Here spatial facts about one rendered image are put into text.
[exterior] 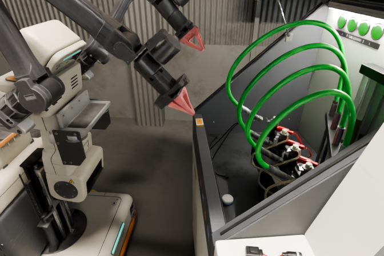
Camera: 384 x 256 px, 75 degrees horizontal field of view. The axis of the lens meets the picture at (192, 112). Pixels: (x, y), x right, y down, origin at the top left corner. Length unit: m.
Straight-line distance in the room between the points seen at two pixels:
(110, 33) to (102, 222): 1.23
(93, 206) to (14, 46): 1.19
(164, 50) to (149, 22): 1.85
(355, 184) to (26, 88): 0.80
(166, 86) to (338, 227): 0.49
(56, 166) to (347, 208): 0.99
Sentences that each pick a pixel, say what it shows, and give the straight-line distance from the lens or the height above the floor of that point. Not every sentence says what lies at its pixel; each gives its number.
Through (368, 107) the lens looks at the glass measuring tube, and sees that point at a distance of 0.97.
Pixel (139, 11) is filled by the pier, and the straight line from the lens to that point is 2.47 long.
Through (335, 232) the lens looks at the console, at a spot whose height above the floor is 1.06.
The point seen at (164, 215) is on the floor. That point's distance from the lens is 1.96.
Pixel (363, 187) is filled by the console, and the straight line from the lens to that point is 0.59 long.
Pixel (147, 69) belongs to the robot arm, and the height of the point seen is 1.33.
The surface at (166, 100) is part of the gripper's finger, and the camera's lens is 0.65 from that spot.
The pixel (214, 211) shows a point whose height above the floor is 0.95.
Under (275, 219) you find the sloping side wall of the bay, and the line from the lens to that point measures 0.66.
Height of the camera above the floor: 1.54
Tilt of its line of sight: 29 degrees down
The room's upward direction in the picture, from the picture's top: straight up
